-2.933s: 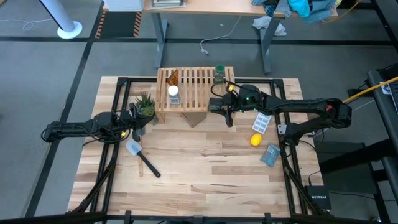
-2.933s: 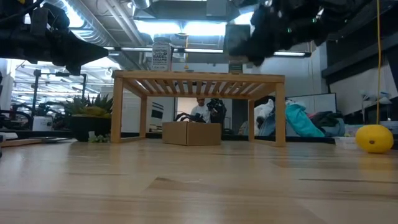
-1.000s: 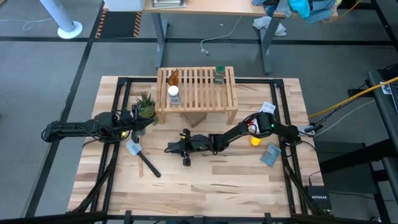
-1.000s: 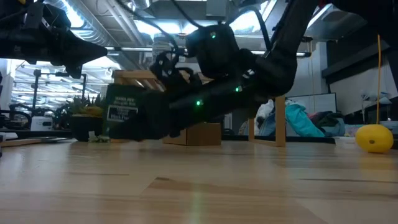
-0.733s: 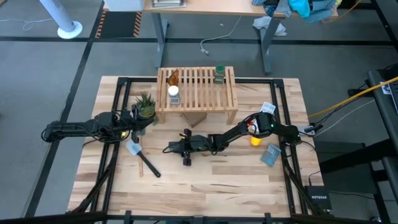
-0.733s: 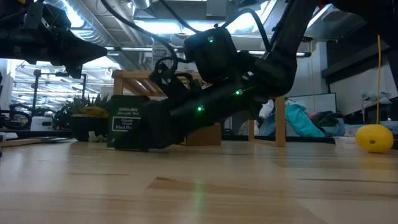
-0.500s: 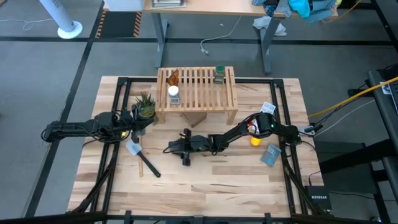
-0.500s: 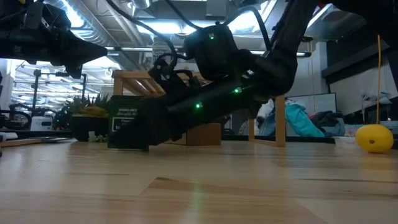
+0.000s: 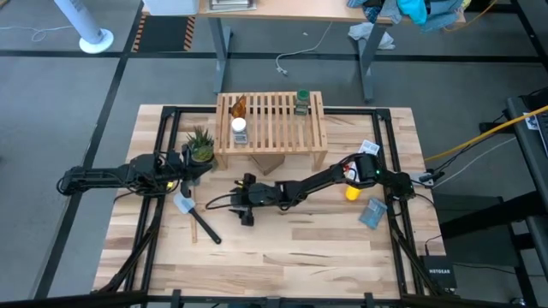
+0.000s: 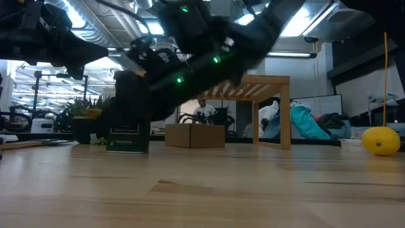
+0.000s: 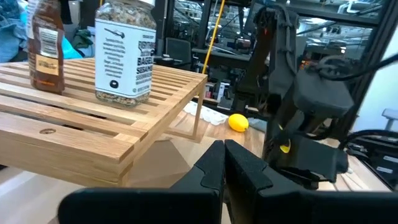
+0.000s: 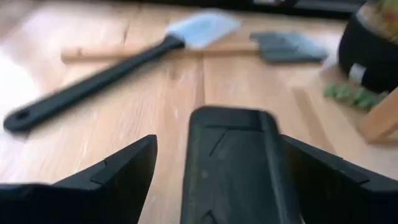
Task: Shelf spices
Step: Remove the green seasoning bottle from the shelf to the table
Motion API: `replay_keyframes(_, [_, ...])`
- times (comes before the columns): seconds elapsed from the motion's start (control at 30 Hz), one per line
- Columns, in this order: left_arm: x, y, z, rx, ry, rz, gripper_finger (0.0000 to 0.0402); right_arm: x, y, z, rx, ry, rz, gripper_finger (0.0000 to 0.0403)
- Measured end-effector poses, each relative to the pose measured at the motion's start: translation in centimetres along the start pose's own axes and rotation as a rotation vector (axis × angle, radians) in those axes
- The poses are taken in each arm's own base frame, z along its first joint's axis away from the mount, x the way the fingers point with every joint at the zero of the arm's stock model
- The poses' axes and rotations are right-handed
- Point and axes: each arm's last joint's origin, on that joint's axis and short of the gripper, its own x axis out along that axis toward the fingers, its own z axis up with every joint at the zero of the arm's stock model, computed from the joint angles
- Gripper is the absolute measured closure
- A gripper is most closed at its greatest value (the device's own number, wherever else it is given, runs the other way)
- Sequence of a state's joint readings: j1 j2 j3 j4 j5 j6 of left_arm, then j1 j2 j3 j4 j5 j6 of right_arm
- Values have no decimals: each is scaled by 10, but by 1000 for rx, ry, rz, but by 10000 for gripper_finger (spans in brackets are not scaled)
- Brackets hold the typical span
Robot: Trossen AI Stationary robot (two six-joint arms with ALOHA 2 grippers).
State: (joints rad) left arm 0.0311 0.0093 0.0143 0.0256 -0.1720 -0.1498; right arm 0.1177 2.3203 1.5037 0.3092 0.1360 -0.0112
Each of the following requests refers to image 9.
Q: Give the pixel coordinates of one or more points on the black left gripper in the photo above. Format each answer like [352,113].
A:
[185,171]

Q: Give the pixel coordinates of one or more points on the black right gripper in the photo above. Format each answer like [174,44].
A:
[261,194]

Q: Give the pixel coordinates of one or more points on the white-lid bagel seasoning jar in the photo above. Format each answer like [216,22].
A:
[239,125]

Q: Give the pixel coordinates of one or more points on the orange taco mix packet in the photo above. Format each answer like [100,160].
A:
[239,109]

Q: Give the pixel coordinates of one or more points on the green-lid oregano jar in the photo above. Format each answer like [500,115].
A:
[302,96]

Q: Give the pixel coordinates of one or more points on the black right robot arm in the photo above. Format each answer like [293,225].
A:
[317,177]

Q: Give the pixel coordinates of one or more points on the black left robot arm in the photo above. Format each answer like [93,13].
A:
[98,174]

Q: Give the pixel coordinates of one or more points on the wooden slatted shelf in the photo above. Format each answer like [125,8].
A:
[274,128]

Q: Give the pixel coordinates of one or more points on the potted succulent plant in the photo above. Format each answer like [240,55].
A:
[201,149]

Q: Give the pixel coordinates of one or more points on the small cardboard box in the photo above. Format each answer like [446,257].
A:
[267,164]

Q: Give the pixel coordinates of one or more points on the yellow lemon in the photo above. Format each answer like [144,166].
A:
[353,193]

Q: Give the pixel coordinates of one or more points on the red white packet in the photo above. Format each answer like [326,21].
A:
[352,173]

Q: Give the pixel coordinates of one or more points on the blue plastic bag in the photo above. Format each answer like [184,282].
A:
[372,212]

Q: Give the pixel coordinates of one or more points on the black yellow striped mat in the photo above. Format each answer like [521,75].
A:
[162,34]

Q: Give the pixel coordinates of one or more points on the grey book stack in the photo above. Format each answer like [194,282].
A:
[231,4]

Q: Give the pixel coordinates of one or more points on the grey power adapter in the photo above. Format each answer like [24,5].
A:
[421,177]

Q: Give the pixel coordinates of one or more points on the wooden desk grey legs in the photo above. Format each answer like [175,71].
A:
[299,10]

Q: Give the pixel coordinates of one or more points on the white cloth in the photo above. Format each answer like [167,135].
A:
[364,32]

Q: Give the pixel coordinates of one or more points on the pile of blue clothes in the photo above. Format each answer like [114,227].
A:
[411,10]

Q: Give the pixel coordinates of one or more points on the black side desk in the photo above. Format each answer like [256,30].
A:
[528,149]

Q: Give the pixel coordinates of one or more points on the white paper sheet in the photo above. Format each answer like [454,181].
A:
[531,122]

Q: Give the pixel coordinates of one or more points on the black metal rig frame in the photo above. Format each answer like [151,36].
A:
[192,110]

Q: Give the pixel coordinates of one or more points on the black Netgear switch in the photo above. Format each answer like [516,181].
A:
[438,271]

